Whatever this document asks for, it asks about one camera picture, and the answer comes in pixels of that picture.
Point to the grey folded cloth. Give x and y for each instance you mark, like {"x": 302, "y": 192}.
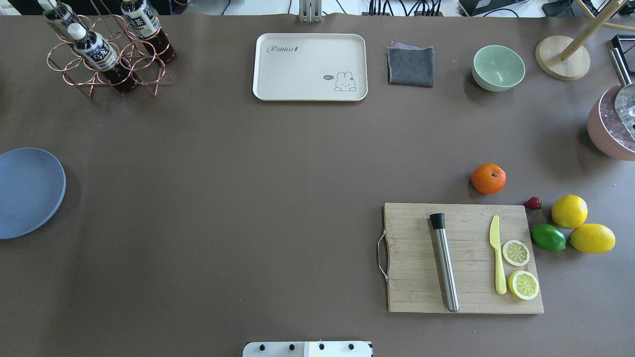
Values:
{"x": 410, "y": 65}

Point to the tea bottle left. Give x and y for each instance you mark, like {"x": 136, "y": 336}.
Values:
{"x": 59, "y": 16}

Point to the metal ice scoop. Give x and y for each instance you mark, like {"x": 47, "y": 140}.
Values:
{"x": 624, "y": 103}

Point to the cream rabbit tray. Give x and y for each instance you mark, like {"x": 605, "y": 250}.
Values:
{"x": 310, "y": 66}

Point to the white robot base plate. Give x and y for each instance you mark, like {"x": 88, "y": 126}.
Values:
{"x": 309, "y": 349}

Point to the red strawberry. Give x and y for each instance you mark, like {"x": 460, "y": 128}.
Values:
{"x": 534, "y": 203}

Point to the pink bowl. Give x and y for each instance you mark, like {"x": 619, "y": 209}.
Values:
{"x": 606, "y": 130}

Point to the wooden cutting board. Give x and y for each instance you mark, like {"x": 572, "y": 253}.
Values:
{"x": 413, "y": 281}

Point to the lemon slice upper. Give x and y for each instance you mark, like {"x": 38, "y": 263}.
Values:
{"x": 515, "y": 253}

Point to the yellow lemon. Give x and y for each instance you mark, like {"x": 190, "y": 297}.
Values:
{"x": 592, "y": 238}
{"x": 570, "y": 212}

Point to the tea bottle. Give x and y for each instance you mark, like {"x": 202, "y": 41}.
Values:
{"x": 99, "y": 54}
{"x": 145, "y": 24}
{"x": 59, "y": 16}

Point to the copper wire bottle rack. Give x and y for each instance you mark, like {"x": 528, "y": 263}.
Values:
{"x": 107, "y": 19}

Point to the orange fruit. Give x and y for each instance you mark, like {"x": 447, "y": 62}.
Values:
{"x": 488, "y": 178}

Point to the lemon half lower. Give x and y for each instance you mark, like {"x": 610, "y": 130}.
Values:
{"x": 523, "y": 284}

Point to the yellow plastic knife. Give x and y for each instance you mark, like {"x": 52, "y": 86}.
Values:
{"x": 495, "y": 243}

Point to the blue plate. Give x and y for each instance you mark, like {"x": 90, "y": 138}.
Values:
{"x": 32, "y": 186}

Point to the tea bottle front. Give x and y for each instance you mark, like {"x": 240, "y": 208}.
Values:
{"x": 99, "y": 54}

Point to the steel muddler black tip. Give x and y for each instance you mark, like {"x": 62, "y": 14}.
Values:
{"x": 449, "y": 290}

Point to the tea bottle right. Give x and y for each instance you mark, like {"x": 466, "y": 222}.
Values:
{"x": 145, "y": 24}

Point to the green lime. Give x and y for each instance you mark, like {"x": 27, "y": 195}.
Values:
{"x": 548, "y": 237}

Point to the green bowl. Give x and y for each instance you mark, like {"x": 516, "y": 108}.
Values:
{"x": 496, "y": 68}

